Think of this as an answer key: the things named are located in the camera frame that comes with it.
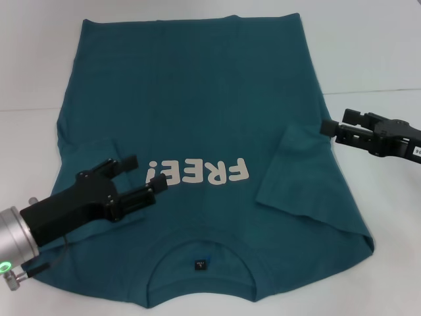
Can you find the teal blue printed t-shirt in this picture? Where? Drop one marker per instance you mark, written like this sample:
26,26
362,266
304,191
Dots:
204,98

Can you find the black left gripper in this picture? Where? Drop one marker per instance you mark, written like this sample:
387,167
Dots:
65,207

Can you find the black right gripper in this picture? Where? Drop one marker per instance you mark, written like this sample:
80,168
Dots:
398,141

